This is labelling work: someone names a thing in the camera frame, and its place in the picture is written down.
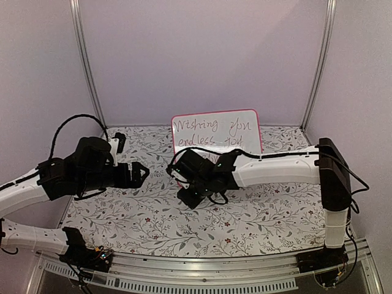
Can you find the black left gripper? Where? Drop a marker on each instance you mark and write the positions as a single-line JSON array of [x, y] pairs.
[[136, 182]]

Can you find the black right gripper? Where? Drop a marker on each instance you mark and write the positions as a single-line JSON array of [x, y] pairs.
[[191, 202]]

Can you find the pink framed whiteboard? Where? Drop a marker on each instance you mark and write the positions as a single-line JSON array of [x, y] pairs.
[[217, 132]]

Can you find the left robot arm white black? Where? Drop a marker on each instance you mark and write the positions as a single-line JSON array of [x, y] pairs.
[[89, 171]]

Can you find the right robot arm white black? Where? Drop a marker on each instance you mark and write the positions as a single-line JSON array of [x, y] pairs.
[[321, 164]]

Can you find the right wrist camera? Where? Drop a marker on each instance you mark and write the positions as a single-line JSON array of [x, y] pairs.
[[181, 180]]

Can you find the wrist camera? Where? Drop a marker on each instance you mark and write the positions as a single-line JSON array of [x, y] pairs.
[[181, 180], [117, 144]]

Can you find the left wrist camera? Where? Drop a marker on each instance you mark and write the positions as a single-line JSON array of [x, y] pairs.
[[117, 144]]

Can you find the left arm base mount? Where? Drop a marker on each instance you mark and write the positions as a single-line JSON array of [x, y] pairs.
[[79, 255]]

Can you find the front aluminium rail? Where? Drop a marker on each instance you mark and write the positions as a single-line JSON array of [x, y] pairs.
[[276, 273]]

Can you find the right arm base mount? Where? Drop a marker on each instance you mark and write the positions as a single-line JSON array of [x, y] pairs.
[[330, 262]]

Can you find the left aluminium frame post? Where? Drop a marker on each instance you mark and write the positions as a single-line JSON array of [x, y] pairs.
[[84, 58]]

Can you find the aluminium frame post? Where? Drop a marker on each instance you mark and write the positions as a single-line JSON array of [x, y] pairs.
[[84, 58], [322, 57]]

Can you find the right aluminium frame post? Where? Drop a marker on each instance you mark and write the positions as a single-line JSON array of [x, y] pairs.
[[322, 57]]

